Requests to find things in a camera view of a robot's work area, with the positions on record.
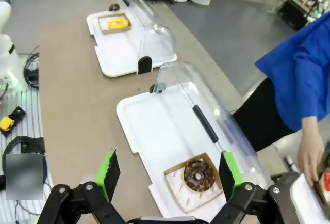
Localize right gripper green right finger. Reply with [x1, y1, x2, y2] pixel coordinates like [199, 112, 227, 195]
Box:
[211, 150, 287, 224]

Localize clear dome lid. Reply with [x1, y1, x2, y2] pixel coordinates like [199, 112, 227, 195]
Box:
[113, 0, 177, 57]
[154, 62, 273, 191]

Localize black coiled cable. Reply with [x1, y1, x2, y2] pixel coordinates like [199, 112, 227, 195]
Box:
[2, 135, 48, 191]

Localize chocolate sprinkled donut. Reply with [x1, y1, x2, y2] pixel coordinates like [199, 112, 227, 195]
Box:
[183, 159, 216, 192]

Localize black lid hinge cap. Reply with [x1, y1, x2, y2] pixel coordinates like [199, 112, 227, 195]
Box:
[149, 81, 166, 94]
[137, 56, 153, 75]

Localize white slotted base plate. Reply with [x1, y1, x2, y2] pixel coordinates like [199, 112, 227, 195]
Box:
[0, 87, 54, 224]

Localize yellow glazed donut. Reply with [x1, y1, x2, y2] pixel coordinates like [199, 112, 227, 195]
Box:
[107, 18, 129, 29]

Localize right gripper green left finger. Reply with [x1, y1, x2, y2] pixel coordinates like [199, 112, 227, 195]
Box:
[38, 149, 129, 224]

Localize black cable bundle with connector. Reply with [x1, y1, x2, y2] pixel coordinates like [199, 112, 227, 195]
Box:
[23, 52, 40, 90]

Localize person's left forearm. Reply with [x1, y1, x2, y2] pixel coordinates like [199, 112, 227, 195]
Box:
[301, 115, 323, 136]

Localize red glazed donut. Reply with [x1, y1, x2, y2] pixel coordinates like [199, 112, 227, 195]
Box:
[321, 171, 330, 193]

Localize emergency stop on black mount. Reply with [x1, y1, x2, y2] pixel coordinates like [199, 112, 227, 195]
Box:
[0, 106, 27, 139]

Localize grey serving tray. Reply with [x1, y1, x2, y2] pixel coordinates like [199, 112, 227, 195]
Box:
[268, 171, 330, 224]

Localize white display tray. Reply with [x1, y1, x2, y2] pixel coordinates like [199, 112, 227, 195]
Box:
[86, 10, 178, 78]
[115, 84, 261, 219]

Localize cardboard box of red donut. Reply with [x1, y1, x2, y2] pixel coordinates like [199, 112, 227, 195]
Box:
[315, 166, 330, 206]

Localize dark table with equipment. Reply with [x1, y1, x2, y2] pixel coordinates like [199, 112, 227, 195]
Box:
[279, 0, 322, 31]

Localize person in blue clothing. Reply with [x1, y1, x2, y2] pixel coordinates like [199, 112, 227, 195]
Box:
[254, 11, 330, 133]

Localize person's left hand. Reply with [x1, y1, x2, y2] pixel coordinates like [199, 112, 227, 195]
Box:
[297, 131, 326, 189]

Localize black trousers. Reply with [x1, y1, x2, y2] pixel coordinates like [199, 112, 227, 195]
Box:
[232, 77, 296, 153]

